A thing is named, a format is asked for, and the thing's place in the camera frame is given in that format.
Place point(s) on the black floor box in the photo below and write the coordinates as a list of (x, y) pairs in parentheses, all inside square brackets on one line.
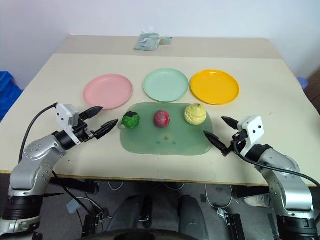
[(235, 226)]

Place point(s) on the black table frame bar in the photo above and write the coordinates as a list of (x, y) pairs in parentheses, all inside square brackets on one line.
[(77, 186), (250, 192)]

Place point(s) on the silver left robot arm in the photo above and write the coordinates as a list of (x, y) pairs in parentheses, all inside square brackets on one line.
[(32, 155)]

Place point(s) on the translucent green cutting mat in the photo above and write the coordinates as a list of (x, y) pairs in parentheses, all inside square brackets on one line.
[(165, 142)]

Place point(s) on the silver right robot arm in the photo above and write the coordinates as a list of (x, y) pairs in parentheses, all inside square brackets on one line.
[(282, 170)]

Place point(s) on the green fruit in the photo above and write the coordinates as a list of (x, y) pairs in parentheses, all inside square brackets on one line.
[(131, 121)]

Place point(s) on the blue plastic crate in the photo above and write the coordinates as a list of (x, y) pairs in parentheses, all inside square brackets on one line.
[(7, 92)]

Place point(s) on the pale green plastic packet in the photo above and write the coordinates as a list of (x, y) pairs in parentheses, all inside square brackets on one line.
[(147, 42)]

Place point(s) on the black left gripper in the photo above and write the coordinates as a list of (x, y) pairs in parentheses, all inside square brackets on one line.
[(82, 132)]

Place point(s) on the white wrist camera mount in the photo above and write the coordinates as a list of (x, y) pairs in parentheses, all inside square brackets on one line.
[(63, 113), (253, 127)]

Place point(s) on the small pale green cup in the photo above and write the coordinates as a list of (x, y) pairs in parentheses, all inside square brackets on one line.
[(166, 40)]

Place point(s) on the yellow plate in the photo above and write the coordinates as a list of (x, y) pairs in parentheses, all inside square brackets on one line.
[(215, 86)]

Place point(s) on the blue round container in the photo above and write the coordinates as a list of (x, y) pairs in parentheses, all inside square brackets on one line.
[(303, 82)]

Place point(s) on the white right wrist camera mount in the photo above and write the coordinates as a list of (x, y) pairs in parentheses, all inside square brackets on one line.
[(253, 127)]

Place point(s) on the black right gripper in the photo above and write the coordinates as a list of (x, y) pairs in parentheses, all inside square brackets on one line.
[(238, 138)]

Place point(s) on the yellow pear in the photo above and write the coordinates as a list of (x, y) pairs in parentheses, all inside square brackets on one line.
[(195, 115)]

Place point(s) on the light green plate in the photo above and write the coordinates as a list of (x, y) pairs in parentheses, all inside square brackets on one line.
[(165, 84)]

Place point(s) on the silver metal bracket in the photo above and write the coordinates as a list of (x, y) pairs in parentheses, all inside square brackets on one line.
[(222, 212)]

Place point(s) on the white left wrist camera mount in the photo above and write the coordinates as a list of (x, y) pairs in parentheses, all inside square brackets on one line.
[(63, 113)]

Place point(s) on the red apple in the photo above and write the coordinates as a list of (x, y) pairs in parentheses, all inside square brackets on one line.
[(162, 119)]

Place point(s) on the pink plate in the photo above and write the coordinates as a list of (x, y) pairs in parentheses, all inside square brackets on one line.
[(107, 91)]

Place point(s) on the dark rounded leg shape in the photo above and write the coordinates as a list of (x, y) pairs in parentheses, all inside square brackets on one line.
[(192, 217), (127, 212)]

